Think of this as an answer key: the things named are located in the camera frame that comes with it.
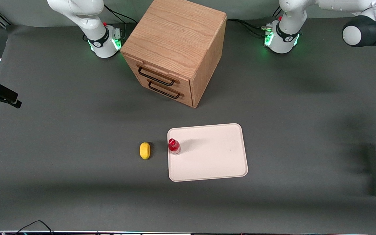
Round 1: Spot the black right base cable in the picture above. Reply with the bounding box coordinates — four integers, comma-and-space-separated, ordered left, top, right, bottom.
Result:
104, 4, 138, 25

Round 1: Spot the oak wooden drawer cabinet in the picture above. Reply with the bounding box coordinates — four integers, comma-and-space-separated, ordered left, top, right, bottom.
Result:
120, 0, 227, 108

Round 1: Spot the yellow lemon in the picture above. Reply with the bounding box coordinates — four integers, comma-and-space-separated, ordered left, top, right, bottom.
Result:
139, 142, 151, 160

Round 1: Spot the black long drawer handle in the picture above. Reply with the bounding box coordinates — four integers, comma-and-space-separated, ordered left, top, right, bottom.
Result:
138, 67, 176, 87

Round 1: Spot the thin black table-edge cable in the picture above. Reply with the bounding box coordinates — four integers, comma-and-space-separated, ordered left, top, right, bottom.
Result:
14, 220, 55, 234

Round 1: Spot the beige rectangular plastic tray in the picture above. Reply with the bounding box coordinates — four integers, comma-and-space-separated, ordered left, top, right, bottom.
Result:
167, 123, 248, 182

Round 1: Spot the black base cable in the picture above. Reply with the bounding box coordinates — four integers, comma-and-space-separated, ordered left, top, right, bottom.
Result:
104, 4, 138, 25
226, 18, 269, 37

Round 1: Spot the small red capped bottle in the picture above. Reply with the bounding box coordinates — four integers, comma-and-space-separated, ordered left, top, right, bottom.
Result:
168, 138, 181, 155

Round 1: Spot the black short drawer handle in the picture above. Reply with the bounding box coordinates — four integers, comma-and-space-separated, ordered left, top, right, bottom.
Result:
148, 81, 180, 100

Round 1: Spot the black left base cable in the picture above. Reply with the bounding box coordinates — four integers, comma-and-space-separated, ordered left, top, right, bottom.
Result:
226, 18, 269, 37

